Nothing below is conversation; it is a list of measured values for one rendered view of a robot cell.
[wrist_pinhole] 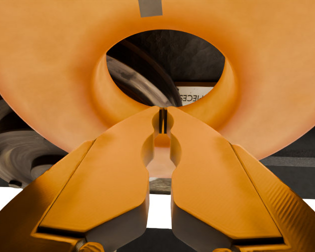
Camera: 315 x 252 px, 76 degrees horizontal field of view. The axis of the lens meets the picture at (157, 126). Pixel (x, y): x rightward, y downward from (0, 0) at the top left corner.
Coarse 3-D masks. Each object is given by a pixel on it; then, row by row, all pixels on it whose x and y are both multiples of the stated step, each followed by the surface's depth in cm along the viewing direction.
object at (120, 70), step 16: (112, 48) 32; (128, 48) 34; (112, 64) 30; (128, 64) 30; (144, 64) 35; (128, 80) 32; (144, 80) 32; (160, 80) 37; (144, 96) 34; (160, 96) 34
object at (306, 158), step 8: (280, 152) 500; (288, 152) 499; (296, 152) 499; (304, 152) 498; (312, 152) 498; (264, 160) 508; (272, 160) 507; (280, 160) 505; (288, 160) 503; (296, 160) 501; (304, 160) 500; (312, 160) 498
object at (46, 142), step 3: (45, 141) 29; (48, 141) 29; (45, 144) 30; (48, 144) 30; (51, 144) 30; (12, 180) 42; (9, 183) 41; (12, 183) 41; (15, 183) 41; (18, 183) 42; (21, 183) 42; (12, 186) 42; (15, 186) 42; (18, 186) 42
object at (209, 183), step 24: (168, 120) 11; (192, 120) 10; (192, 144) 8; (216, 144) 8; (192, 168) 7; (216, 168) 7; (240, 168) 7; (192, 192) 6; (216, 192) 6; (240, 192) 6; (192, 216) 6; (216, 216) 6; (240, 216) 6; (264, 216) 6; (192, 240) 6; (216, 240) 5; (240, 240) 5; (264, 240) 5
